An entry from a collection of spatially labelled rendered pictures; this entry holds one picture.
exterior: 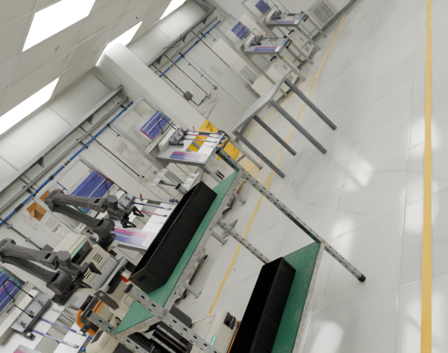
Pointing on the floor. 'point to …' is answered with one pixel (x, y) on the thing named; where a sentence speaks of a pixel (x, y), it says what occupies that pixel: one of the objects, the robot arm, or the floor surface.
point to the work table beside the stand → (284, 117)
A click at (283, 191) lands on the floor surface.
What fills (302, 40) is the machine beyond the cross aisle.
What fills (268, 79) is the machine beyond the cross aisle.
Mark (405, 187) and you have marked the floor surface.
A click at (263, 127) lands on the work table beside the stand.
